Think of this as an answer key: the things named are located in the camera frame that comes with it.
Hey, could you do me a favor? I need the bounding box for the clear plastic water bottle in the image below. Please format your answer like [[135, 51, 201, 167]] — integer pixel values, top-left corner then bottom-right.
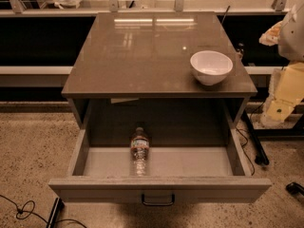
[[130, 127, 150, 177]]

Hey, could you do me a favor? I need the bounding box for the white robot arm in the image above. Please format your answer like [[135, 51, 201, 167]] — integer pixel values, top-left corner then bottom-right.
[[259, 0, 304, 127]]

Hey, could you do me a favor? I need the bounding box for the brown cabinet with glossy top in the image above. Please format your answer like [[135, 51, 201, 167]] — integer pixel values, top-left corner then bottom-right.
[[61, 11, 258, 147]]

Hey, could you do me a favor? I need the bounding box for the open grey drawer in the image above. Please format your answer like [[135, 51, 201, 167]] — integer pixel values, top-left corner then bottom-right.
[[49, 113, 272, 204]]

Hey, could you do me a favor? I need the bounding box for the white bowl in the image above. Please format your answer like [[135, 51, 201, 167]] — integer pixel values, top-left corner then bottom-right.
[[190, 50, 233, 86]]

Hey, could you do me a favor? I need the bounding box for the black bar on floor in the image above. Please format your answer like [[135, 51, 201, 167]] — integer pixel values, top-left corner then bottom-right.
[[46, 198, 64, 228]]

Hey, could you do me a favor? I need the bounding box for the black object floor right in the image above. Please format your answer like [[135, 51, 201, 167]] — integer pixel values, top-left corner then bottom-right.
[[286, 182, 304, 196]]

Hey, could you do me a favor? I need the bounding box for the black drawer handle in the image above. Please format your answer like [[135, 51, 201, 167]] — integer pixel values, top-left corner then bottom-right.
[[141, 194, 176, 207]]

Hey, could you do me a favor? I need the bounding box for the black leg with cable right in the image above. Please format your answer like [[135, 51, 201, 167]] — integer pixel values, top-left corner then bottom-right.
[[237, 102, 270, 176]]

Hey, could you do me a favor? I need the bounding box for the black floor cable left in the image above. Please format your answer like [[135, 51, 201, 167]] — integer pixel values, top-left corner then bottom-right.
[[0, 193, 88, 228]]

